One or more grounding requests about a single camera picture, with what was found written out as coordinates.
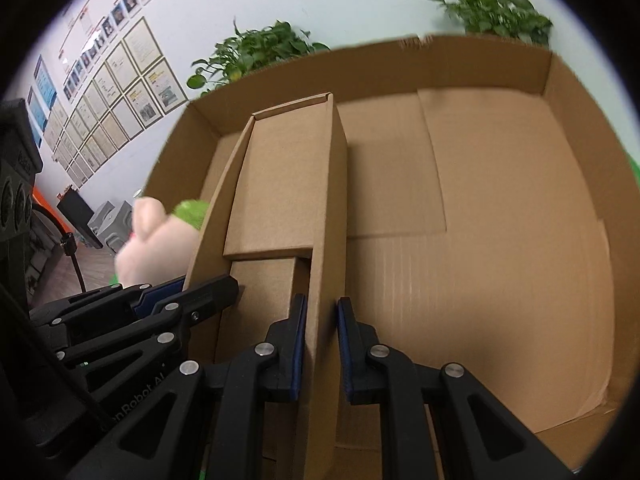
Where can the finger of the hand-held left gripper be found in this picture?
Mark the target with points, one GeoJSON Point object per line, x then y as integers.
{"type": "Point", "coordinates": [150, 296]}
{"type": "Point", "coordinates": [205, 297]}

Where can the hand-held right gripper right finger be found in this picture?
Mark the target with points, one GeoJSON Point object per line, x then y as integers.
{"type": "Point", "coordinates": [346, 355]}

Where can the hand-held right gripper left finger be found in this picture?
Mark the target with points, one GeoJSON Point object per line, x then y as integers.
{"type": "Point", "coordinates": [298, 350]}

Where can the pink and green plush toy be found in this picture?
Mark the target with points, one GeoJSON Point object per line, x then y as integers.
{"type": "Point", "coordinates": [150, 240]}

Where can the small narrow cardboard box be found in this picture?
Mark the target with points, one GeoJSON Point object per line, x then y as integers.
{"type": "Point", "coordinates": [280, 185]}

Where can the large cardboard box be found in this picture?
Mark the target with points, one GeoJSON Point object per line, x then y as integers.
{"type": "Point", "coordinates": [500, 210]}

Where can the black panel on stand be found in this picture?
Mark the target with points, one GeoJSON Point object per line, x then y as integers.
{"type": "Point", "coordinates": [77, 217]}

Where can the grey storage box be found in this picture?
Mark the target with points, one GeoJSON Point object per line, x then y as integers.
{"type": "Point", "coordinates": [112, 220]}

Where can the green potted plant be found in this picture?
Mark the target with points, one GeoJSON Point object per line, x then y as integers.
{"type": "Point", "coordinates": [255, 50]}
{"type": "Point", "coordinates": [492, 10]}

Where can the green mat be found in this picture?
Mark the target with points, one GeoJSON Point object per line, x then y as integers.
{"type": "Point", "coordinates": [636, 170]}

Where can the blue wall poster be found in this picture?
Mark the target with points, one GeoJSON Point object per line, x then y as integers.
{"type": "Point", "coordinates": [44, 82]}

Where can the wall of framed certificates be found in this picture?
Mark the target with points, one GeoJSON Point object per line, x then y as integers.
{"type": "Point", "coordinates": [115, 95]}

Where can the row of wall photos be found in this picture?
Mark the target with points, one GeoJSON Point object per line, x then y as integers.
{"type": "Point", "coordinates": [125, 0]}

